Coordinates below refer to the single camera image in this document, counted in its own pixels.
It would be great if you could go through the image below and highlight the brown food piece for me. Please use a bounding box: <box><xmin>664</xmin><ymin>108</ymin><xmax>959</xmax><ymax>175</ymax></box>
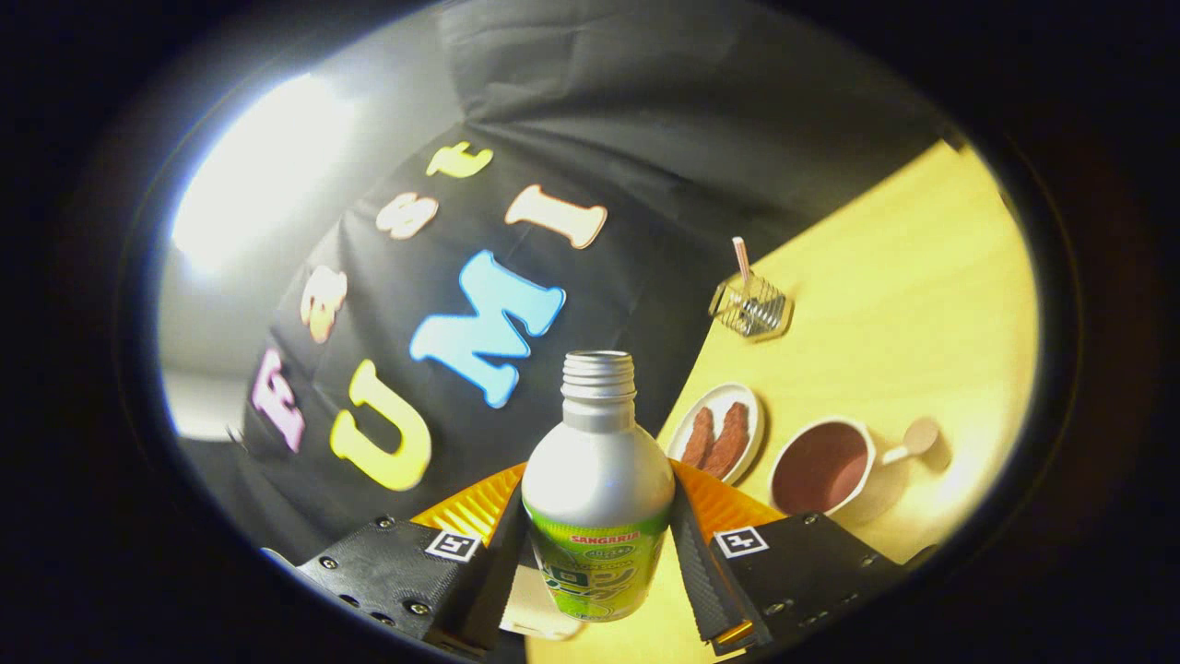
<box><xmin>680</xmin><ymin>407</ymin><xmax>716</xmax><ymax>468</ymax></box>
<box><xmin>705</xmin><ymin>402</ymin><xmax>750</xmax><ymax>479</ymax></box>

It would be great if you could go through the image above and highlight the silver bottle green label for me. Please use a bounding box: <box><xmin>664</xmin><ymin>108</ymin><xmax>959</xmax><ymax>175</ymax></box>
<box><xmin>521</xmin><ymin>350</ymin><xmax>676</xmax><ymax>623</ymax></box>

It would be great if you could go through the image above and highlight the cream cup wooden handle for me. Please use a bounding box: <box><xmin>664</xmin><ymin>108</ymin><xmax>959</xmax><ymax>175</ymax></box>
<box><xmin>769</xmin><ymin>417</ymin><xmax>941</xmax><ymax>517</ymax></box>

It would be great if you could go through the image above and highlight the white round plate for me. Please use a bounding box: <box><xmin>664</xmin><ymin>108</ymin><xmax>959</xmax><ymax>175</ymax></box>
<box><xmin>666</xmin><ymin>383</ymin><xmax>766</xmax><ymax>487</ymax></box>

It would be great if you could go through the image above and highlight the wooden table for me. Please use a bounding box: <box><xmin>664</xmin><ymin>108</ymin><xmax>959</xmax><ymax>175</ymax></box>
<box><xmin>525</xmin><ymin>138</ymin><xmax>1041</xmax><ymax>664</ymax></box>

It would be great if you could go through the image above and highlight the wire mesh holder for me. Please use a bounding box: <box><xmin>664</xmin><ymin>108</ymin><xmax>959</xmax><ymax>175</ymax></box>
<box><xmin>708</xmin><ymin>272</ymin><xmax>794</xmax><ymax>342</ymax></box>

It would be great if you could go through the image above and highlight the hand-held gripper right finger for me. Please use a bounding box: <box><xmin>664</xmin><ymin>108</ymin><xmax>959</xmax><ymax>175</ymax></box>
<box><xmin>668</xmin><ymin>458</ymin><xmax>906</xmax><ymax>658</ymax></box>

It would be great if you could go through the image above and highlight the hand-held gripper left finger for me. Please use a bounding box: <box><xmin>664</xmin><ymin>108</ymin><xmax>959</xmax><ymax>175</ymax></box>
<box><xmin>297</xmin><ymin>461</ymin><xmax>528</xmax><ymax>658</ymax></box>

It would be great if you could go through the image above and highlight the white toaster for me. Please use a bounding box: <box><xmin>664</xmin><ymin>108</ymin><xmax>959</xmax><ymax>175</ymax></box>
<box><xmin>501</xmin><ymin>564</ymin><xmax>587</xmax><ymax>643</ymax></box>

